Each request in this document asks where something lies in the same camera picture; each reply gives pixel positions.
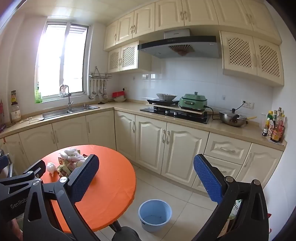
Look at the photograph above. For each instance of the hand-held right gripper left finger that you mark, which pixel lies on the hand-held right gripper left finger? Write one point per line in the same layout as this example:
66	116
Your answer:
84	179

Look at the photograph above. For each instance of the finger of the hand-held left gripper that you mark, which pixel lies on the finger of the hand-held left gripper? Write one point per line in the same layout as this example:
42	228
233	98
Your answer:
38	169

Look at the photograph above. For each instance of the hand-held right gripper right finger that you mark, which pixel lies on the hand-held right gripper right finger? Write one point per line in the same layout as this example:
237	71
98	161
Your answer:
205	176

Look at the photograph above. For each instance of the small clear plastic bag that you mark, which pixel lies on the small clear plastic bag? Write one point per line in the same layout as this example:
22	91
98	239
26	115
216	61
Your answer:
51	169

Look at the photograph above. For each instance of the blue plastic bucket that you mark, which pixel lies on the blue plastic bucket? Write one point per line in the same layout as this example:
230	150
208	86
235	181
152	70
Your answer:
155	215

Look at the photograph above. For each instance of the knotted clear plastic bag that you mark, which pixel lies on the knotted clear plastic bag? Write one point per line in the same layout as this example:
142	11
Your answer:
74	158

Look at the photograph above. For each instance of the round orange table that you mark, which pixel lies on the round orange table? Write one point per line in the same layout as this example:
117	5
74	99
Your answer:
111	173

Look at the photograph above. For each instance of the crumpled clear plastic bag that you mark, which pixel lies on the crumpled clear plastic bag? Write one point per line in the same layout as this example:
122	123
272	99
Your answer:
71	151

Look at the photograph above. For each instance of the cream lower cabinets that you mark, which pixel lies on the cream lower cabinets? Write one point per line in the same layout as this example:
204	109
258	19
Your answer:
182	148

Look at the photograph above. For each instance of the cream cabinets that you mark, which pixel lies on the cream cabinets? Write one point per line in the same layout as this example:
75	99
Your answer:
182	148
198	12

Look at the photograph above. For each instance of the green white package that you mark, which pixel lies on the green white package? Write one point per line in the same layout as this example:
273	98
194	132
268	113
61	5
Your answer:
235	213

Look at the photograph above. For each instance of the steel sink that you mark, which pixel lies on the steel sink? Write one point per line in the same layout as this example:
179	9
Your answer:
57	113

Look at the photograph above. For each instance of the steel wok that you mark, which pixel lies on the steel wok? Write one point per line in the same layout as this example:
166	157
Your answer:
231	119

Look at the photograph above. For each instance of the black gas stove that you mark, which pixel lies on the black gas stove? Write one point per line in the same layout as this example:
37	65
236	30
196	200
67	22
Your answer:
185	117

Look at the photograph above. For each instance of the black table base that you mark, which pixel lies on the black table base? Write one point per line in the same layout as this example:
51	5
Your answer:
126	234

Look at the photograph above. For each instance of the wooden board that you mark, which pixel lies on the wooden board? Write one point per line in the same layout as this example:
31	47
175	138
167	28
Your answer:
185	110

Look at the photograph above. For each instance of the green bottle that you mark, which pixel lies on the green bottle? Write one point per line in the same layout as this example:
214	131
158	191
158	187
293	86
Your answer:
38	96

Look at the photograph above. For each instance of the yellow label bottle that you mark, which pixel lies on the yellow label bottle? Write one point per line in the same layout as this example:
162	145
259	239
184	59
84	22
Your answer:
13	97

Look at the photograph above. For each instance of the steel faucet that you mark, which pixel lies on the steel faucet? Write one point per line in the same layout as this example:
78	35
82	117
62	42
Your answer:
69	99

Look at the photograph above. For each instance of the green electric cooker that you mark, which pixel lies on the green electric cooker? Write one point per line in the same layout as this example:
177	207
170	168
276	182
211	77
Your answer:
193	100

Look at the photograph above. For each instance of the steel ladle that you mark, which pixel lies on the steel ladle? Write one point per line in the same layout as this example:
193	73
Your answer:
91	96

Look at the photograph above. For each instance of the steel spatula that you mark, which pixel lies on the steel spatula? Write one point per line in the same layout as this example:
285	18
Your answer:
97	96

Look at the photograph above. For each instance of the group of condiment bottles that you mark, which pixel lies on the group of condiment bottles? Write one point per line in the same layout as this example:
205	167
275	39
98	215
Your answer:
275	127

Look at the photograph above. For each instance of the steel hanging utensil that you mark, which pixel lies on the steel hanging utensil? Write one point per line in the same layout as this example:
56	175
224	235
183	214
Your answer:
105	95
94	91

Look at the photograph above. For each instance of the black induction cooker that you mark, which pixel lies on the black induction cooker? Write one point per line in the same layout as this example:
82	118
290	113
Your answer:
159	102

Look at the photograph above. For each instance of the white pan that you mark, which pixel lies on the white pan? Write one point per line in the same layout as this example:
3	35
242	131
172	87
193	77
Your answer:
166	96

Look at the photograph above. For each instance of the steel utensil rack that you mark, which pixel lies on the steel utensil rack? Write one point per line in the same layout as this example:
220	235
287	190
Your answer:
100	75

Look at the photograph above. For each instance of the cream lattice door cabinet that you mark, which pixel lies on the cream lattice door cabinet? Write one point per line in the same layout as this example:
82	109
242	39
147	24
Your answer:
128	58
252	58

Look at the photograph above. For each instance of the black range hood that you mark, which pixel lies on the black range hood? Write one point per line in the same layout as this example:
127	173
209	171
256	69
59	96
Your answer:
180	47

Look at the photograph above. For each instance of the cream upper cabinets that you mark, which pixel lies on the cream upper cabinets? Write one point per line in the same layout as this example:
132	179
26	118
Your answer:
198	12

